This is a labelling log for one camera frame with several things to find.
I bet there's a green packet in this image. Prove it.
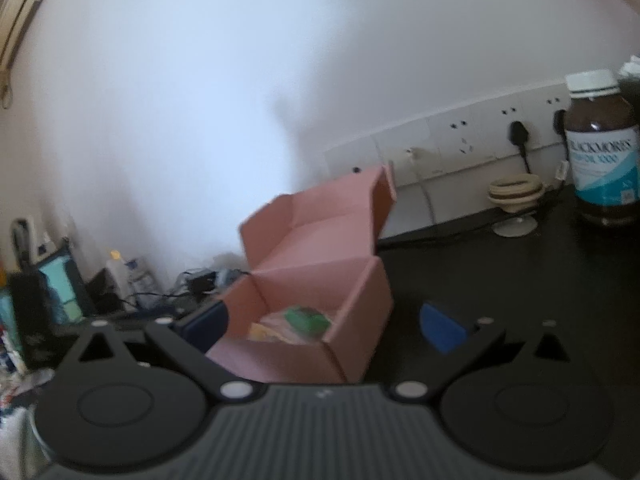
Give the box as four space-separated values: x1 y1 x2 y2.
285 306 331 339

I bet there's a black desktop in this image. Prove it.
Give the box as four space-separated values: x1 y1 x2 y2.
75 180 640 480

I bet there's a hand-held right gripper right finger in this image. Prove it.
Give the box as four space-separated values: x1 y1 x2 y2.
390 301 573 403

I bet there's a brown supplement bottle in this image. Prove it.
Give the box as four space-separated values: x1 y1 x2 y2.
564 70 640 226

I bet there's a white wall socket strip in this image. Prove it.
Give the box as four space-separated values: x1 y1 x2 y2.
324 80 573 188

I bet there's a white bottle yellow cap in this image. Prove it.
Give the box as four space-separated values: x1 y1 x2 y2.
107 250 132 302

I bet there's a pink cardboard box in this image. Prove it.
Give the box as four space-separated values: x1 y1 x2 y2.
239 162 398 385

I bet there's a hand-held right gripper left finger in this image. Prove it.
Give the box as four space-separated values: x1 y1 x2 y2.
77 297 266 403

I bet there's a white charger cable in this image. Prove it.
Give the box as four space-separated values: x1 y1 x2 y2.
407 147 437 222

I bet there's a bundle of black cables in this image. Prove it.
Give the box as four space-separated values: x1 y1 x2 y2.
120 270 251 312

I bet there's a yellow packet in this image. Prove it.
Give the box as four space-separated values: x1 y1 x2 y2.
250 312 288 343

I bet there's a black power adapter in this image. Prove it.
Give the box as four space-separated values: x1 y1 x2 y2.
187 270 219 294

